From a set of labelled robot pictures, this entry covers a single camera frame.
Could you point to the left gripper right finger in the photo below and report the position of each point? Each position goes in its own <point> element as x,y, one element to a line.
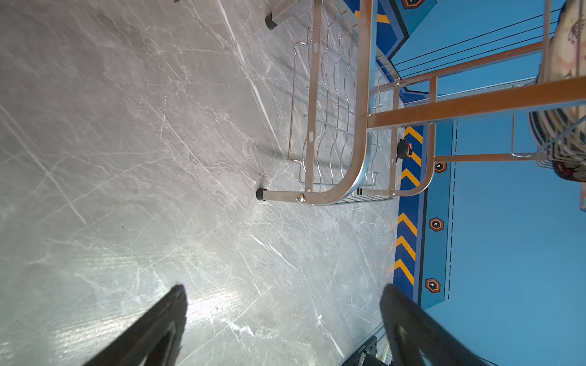
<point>415,338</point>

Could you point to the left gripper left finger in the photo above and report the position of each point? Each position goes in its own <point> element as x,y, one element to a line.
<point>154,339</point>

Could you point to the steel two-tier dish rack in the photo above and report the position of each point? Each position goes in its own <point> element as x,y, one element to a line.
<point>415,103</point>

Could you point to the cream plate with panda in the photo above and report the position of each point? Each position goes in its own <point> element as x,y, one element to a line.
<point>565,57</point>

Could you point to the white plate orange sunburst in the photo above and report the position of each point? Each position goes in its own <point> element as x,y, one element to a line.
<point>560,137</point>

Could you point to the black orange tape roll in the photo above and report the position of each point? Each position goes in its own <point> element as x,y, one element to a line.
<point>404,149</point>

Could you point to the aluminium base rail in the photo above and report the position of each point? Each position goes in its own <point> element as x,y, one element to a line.
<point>373,350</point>

